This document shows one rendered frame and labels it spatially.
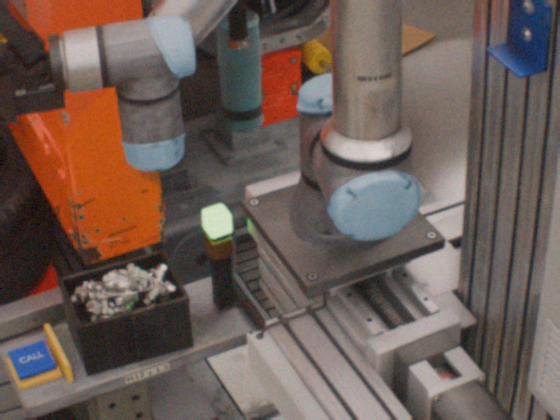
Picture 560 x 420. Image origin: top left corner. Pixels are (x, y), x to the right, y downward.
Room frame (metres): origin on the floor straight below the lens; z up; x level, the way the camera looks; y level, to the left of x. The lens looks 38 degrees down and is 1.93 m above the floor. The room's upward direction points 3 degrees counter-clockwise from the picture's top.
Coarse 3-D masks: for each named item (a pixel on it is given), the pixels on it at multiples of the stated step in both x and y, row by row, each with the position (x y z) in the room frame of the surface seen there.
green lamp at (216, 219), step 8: (208, 208) 1.67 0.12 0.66; (216, 208) 1.67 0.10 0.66; (224, 208) 1.67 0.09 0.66; (208, 216) 1.65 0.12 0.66; (216, 216) 1.65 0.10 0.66; (224, 216) 1.65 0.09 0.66; (208, 224) 1.64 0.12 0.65; (216, 224) 1.64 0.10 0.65; (224, 224) 1.65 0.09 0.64; (208, 232) 1.65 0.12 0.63; (216, 232) 1.64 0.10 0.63; (224, 232) 1.65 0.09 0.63
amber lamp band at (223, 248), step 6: (204, 234) 1.67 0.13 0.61; (204, 240) 1.67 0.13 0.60; (210, 240) 1.65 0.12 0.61; (222, 240) 1.65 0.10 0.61; (228, 240) 1.65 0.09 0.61; (210, 246) 1.64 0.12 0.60; (216, 246) 1.64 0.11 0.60; (222, 246) 1.64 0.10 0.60; (228, 246) 1.65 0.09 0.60; (210, 252) 1.65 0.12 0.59; (216, 252) 1.64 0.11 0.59; (222, 252) 1.64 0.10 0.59; (228, 252) 1.65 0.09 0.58; (216, 258) 1.64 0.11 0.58; (222, 258) 1.64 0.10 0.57
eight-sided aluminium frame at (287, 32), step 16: (144, 0) 2.25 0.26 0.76; (160, 0) 2.22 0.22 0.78; (320, 0) 2.43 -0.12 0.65; (304, 16) 2.41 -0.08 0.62; (320, 16) 2.38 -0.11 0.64; (272, 32) 2.34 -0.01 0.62; (288, 32) 2.35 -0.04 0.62; (304, 32) 2.36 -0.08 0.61; (320, 32) 2.38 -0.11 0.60; (208, 48) 2.27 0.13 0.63; (272, 48) 2.33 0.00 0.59
